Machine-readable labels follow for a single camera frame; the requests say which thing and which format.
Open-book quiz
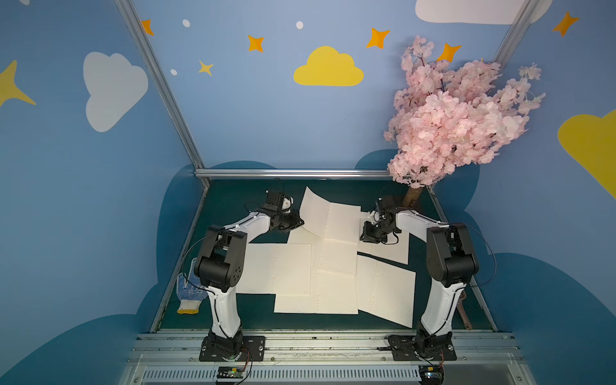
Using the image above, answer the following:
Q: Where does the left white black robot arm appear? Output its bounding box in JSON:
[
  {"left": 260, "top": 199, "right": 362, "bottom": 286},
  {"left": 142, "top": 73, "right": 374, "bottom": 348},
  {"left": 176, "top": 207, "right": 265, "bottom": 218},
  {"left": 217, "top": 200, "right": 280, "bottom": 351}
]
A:
[{"left": 193, "top": 190, "right": 304, "bottom": 340}]

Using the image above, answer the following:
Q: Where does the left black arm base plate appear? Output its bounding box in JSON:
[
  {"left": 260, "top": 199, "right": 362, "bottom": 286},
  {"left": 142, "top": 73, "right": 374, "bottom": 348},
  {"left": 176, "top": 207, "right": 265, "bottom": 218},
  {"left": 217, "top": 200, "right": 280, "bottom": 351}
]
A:
[{"left": 198, "top": 334, "right": 266, "bottom": 363}]

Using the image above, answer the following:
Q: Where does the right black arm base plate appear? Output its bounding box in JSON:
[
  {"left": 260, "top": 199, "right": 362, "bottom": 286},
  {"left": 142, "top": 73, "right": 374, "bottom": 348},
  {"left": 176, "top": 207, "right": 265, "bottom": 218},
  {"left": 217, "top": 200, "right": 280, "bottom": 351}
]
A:
[{"left": 387, "top": 333, "right": 457, "bottom": 362}]

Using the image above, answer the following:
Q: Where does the white blue dotted work glove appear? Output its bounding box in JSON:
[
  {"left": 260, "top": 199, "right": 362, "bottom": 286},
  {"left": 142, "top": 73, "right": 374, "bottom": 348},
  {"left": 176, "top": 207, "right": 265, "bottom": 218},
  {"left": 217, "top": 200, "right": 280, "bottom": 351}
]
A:
[{"left": 176, "top": 258, "right": 208, "bottom": 314}]

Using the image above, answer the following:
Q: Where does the pink cherry blossom tree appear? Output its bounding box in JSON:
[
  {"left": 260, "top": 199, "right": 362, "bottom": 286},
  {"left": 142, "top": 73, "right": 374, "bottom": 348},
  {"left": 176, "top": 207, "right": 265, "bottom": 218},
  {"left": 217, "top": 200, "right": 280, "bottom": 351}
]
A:
[{"left": 383, "top": 36, "right": 545, "bottom": 189}]

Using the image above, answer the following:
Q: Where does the right controller board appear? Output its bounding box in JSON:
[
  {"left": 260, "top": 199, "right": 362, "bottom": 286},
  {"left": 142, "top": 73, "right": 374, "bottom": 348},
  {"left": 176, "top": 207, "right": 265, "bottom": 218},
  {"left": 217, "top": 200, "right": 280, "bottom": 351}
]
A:
[{"left": 419, "top": 366, "right": 444, "bottom": 385}]

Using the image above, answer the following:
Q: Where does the white lined notebook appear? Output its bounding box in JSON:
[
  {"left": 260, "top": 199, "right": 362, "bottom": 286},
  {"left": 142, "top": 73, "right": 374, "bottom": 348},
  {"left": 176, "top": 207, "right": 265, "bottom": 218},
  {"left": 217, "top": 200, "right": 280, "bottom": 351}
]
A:
[{"left": 287, "top": 227, "right": 358, "bottom": 276}]

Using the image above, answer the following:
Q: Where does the left controller board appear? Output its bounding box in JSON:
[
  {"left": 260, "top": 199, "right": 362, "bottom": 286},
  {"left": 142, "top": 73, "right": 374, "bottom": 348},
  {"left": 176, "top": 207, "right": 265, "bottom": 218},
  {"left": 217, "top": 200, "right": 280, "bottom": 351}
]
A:
[{"left": 215, "top": 367, "right": 248, "bottom": 384}]

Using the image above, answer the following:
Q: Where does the green cover notebook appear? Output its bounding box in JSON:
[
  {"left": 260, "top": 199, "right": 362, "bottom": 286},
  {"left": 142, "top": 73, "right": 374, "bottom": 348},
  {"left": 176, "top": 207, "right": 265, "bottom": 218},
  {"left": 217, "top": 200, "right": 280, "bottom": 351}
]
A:
[{"left": 299, "top": 187, "right": 361, "bottom": 243}]

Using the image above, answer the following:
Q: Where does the aluminium rail frame front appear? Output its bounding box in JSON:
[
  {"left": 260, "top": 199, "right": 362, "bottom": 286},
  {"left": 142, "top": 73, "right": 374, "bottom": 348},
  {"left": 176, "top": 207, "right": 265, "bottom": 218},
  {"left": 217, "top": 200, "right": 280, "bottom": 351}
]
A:
[{"left": 119, "top": 330, "right": 536, "bottom": 384}]

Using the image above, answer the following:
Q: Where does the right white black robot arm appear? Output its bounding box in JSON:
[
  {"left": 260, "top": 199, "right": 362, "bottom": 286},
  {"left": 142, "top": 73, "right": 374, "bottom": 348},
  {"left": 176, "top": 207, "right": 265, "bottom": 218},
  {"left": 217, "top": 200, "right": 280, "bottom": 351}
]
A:
[{"left": 359, "top": 197, "right": 480, "bottom": 340}]

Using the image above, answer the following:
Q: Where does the controller board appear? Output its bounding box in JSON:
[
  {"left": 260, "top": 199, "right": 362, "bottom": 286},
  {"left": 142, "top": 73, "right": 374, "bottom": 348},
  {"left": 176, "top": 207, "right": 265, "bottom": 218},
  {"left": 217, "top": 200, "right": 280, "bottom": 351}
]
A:
[
  {"left": 215, "top": 367, "right": 248, "bottom": 384},
  {"left": 419, "top": 366, "right": 444, "bottom": 385}
]

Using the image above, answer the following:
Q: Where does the open white notebook far right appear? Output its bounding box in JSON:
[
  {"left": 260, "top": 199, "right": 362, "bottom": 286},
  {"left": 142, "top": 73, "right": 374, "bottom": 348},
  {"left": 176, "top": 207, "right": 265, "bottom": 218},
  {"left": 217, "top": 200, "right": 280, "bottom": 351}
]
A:
[{"left": 358, "top": 232, "right": 409, "bottom": 265}]

